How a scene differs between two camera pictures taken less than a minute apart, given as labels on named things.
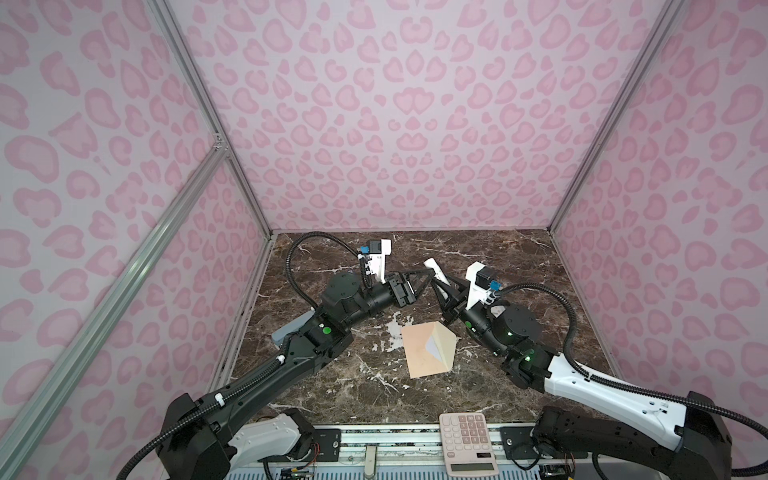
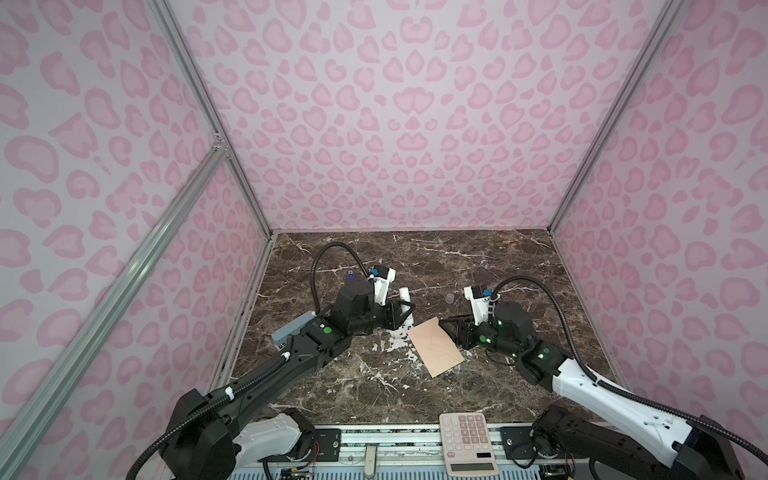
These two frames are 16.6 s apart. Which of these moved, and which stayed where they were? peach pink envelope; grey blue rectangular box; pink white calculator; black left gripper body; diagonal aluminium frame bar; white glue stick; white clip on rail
Moved: black left gripper body; white glue stick; peach pink envelope
Stayed: diagonal aluminium frame bar; grey blue rectangular box; white clip on rail; pink white calculator
